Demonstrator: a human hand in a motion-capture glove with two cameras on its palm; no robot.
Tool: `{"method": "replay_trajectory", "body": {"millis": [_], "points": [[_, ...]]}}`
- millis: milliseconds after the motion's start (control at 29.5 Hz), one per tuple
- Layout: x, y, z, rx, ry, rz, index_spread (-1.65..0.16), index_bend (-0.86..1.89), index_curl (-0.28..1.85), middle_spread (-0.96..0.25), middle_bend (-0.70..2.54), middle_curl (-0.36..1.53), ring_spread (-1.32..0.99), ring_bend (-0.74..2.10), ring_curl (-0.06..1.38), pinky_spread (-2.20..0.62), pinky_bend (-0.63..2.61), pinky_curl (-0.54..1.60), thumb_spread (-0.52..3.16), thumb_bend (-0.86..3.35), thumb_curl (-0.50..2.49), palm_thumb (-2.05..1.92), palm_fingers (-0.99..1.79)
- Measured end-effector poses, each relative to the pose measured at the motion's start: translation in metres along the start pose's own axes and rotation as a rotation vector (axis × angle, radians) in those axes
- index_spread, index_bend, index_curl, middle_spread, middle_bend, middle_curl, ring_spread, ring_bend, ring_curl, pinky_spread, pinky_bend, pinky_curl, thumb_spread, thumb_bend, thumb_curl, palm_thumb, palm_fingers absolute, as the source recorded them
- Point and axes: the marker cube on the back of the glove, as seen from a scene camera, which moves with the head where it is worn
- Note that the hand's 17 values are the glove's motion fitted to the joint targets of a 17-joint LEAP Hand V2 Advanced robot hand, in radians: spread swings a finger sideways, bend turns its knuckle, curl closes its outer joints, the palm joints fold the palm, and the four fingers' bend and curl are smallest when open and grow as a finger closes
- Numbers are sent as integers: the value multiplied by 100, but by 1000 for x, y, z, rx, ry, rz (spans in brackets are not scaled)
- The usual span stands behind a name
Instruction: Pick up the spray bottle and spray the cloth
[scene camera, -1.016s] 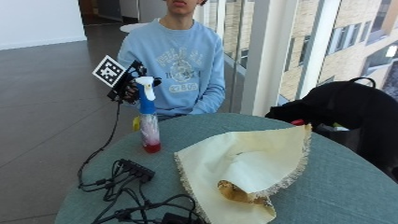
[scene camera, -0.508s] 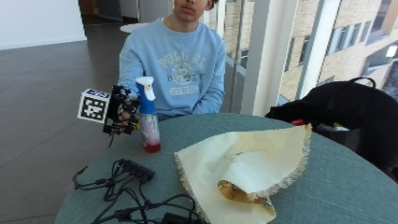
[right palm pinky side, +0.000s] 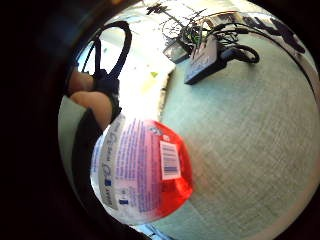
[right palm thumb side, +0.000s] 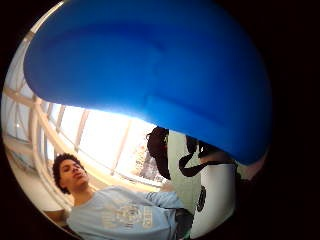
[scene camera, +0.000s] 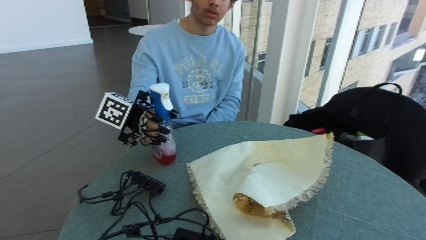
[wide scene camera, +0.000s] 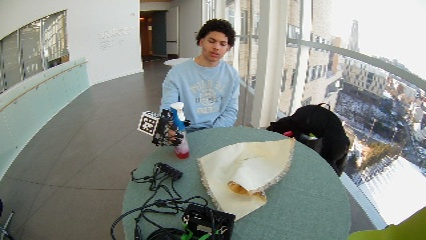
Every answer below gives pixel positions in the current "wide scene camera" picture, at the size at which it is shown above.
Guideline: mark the spray bottle with red liquid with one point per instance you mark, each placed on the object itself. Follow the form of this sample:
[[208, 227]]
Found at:
[[181, 150]]

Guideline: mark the white marker cube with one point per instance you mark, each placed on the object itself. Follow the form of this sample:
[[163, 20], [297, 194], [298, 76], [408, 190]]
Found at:
[[148, 123]]

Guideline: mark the cream cloth with fringed edge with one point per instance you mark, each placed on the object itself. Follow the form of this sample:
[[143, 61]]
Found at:
[[235, 160]]

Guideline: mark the the person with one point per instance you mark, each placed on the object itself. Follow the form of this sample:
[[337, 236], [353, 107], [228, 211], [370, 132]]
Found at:
[[207, 90]]

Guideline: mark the brown bread piece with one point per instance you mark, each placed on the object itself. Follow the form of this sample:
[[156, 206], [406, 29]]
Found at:
[[240, 189]]

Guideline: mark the white round table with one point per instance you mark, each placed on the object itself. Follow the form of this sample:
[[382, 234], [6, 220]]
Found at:
[[176, 61]]

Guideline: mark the red tag on backpack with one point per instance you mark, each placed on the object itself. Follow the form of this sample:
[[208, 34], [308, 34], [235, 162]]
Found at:
[[289, 134]]

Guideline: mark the black electronics box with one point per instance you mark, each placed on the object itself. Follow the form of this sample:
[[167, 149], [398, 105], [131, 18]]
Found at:
[[208, 221]]

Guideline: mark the white pillar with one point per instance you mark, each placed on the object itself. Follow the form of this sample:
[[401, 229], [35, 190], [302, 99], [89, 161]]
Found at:
[[269, 63]]

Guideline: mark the black backpack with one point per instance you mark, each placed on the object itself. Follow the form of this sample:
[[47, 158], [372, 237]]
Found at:
[[321, 133]]

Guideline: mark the grey metal stand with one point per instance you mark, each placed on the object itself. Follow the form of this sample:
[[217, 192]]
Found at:
[[6, 223]]

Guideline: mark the grey window railing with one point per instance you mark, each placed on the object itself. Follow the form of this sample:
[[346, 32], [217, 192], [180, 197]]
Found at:
[[364, 56]]

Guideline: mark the yellow-green object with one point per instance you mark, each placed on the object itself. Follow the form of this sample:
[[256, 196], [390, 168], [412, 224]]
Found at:
[[394, 228]]

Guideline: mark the wooden wall handrail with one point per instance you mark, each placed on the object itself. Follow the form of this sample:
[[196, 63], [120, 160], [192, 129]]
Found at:
[[40, 85]]

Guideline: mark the interior wall window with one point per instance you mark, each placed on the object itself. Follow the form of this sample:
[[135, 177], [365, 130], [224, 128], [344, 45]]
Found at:
[[34, 46]]

